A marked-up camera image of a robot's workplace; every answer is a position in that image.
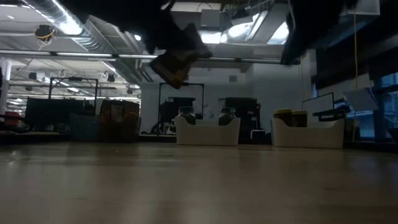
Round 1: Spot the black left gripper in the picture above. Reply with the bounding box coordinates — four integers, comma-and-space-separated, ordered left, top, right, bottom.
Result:
136, 11, 187, 54

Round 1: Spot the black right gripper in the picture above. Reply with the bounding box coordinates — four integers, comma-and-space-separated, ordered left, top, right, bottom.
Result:
281, 12, 336, 65

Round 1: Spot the green lid spice jar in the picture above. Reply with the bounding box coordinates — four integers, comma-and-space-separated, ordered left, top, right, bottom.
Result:
218, 107, 238, 126
178, 106, 197, 126

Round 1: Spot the white plastic bin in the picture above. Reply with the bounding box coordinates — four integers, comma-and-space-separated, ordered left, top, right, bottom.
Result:
271, 118, 346, 149
175, 116, 241, 146

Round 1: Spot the bright ceiling light panel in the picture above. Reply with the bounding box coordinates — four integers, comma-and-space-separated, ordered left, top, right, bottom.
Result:
200, 30, 222, 45

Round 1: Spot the grey ceiling box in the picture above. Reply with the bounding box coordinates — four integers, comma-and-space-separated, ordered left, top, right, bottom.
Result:
200, 9, 222, 29

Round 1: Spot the black machine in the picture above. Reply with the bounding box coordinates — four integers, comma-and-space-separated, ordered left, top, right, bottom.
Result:
167, 96, 197, 118

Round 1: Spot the long silver horizontal bar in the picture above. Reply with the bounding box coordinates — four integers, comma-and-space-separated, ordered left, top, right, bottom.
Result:
0, 49, 283, 65

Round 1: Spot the grey tilted monitor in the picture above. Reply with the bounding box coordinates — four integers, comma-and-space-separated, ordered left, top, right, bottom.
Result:
343, 88, 379, 112

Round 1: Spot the black desk equipment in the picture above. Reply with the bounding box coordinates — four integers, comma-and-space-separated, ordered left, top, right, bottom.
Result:
312, 105, 351, 123

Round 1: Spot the black office chair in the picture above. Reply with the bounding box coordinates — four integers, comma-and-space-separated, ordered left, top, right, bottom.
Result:
141, 119, 169, 135

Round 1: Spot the tall black cabinet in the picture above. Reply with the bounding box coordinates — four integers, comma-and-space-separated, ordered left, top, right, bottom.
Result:
224, 96, 261, 144

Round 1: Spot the dark grey plastic bin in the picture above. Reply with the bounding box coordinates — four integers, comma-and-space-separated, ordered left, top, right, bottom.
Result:
68, 112, 139, 143

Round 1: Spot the wide black cabinet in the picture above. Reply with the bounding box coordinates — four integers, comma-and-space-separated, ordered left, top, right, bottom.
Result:
24, 97, 87, 131

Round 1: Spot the red crate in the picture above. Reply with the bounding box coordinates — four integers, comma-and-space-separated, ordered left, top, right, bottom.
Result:
3, 111, 25, 129

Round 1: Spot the yellow hanging cord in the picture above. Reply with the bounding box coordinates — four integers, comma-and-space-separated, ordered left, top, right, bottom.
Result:
353, 9, 359, 142

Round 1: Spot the silver spiral ventilation duct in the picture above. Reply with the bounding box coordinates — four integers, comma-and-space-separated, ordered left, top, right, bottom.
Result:
29, 0, 155, 84

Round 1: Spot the large silver rectangular duct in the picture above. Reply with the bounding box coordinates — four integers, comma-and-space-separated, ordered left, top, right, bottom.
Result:
222, 0, 292, 47

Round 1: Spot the white board black frame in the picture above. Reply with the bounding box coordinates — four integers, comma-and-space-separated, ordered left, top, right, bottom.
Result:
300, 92, 336, 123

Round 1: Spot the black yellow cable reel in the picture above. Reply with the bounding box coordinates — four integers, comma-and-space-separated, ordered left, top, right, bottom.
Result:
34, 24, 56, 51

